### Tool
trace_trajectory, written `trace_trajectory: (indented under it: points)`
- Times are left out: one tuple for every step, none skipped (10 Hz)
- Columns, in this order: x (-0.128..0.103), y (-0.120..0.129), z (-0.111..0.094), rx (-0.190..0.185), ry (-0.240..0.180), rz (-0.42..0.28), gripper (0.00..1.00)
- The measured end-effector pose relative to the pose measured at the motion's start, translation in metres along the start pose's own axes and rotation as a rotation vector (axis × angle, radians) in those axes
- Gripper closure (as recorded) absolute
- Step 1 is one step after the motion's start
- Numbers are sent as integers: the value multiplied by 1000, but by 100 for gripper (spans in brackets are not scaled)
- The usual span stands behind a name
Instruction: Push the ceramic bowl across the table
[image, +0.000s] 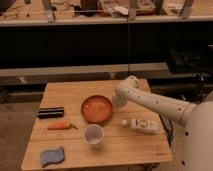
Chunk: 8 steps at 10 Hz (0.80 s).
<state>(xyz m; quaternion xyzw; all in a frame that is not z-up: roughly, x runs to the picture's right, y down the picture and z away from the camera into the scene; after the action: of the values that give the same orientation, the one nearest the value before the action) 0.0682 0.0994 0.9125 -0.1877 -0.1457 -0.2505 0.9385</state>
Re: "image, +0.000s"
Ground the orange ceramic bowl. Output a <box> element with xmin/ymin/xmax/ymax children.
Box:
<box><xmin>81</xmin><ymin>95</ymin><xmax>113</xmax><ymax>123</ymax></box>

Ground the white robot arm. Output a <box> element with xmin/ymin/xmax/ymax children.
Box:
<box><xmin>112</xmin><ymin>76</ymin><xmax>213</xmax><ymax>171</ymax></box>

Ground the orange carrot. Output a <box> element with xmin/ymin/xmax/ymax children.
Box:
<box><xmin>47</xmin><ymin>121</ymin><xmax>76</xmax><ymax>130</ymax></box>

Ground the clear plastic cup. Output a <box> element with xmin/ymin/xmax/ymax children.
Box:
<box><xmin>83</xmin><ymin>124</ymin><xmax>104</xmax><ymax>148</ymax></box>

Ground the wooden table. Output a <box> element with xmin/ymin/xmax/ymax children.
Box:
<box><xmin>22</xmin><ymin>80</ymin><xmax>173</xmax><ymax>171</ymax></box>

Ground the blue sponge cloth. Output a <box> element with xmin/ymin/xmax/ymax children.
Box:
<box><xmin>40</xmin><ymin>147</ymin><xmax>65</xmax><ymax>167</ymax></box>

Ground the black rectangular case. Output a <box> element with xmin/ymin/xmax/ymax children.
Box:
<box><xmin>37</xmin><ymin>107</ymin><xmax>64</xmax><ymax>119</ymax></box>

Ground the white lying bottle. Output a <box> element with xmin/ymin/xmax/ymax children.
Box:
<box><xmin>122</xmin><ymin>118</ymin><xmax>159</xmax><ymax>134</ymax></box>

